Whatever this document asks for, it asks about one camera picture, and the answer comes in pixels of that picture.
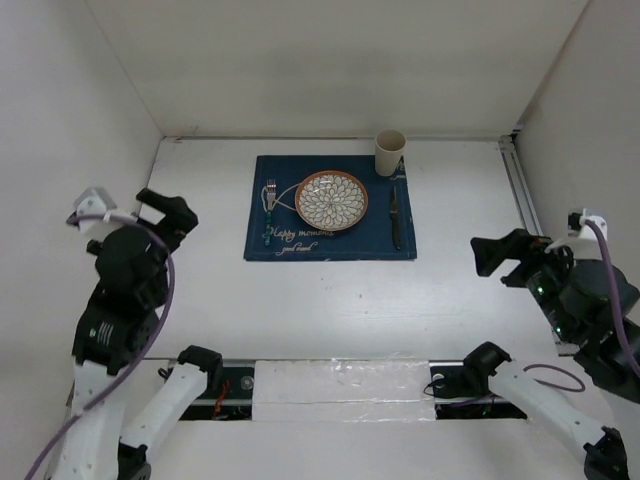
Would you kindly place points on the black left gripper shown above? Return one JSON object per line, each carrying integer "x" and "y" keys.
{"x": 177, "y": 222}

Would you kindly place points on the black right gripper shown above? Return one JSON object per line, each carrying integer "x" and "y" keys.
{"x": 489, "y": 252}

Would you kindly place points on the fork with teal handle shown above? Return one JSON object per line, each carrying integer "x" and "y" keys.
{"x": 271, "y": 196}

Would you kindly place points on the black table knife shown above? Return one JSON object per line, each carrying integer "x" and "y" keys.
{"x": 393, "y": 211}

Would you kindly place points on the blue cloth placemat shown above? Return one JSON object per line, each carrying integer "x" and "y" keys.
{"x": 293, "y": 240}

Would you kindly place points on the beige paper cup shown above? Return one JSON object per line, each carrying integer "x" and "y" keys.
{"x": 389, "y": 149}

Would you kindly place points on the floral ceramic plate orange rim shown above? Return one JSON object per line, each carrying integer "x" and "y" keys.
{"x": 331, "y": 200}

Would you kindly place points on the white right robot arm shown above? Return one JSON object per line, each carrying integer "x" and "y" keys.
{"x": 611, "y": 363}

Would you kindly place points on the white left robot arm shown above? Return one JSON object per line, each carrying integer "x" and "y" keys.
{"x": 124, "y": 316}

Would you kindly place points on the white foam front board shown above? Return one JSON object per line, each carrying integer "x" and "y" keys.
{"x": 327, "y": 420}

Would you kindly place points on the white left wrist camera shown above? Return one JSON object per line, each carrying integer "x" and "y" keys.
{"x": 94, "y": 214}

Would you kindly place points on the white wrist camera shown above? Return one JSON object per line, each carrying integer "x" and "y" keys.
{"x": 586, "y": 227}
{"x": 94, "y": 214}

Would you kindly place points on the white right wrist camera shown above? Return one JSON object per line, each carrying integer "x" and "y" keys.
{"x": 586, "y": 227}

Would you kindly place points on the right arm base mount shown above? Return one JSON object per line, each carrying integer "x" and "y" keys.
{"x": 457, "y": 398}

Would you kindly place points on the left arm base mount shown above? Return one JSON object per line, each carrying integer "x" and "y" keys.
{"x": 231, "y": 400}

